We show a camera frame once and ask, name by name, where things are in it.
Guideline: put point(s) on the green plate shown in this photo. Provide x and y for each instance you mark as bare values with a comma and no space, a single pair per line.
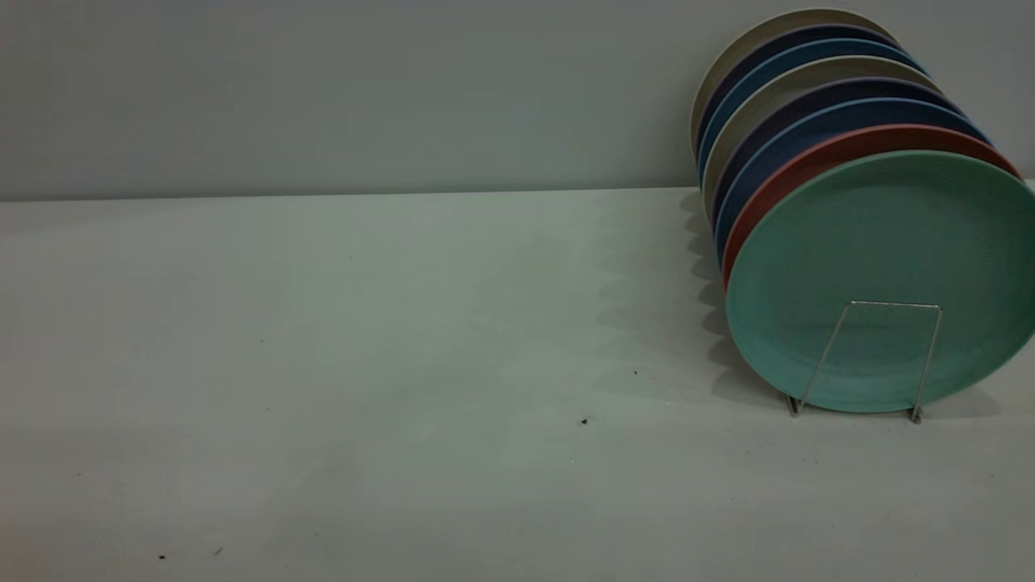
889,242

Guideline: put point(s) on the dark purple plate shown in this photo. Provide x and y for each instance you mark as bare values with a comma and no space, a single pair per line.
760,52
808,105

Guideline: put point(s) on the pink plate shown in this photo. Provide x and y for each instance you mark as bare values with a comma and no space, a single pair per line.
808,162

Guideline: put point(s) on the teal blue plate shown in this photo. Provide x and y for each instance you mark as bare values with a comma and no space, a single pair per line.
768,69

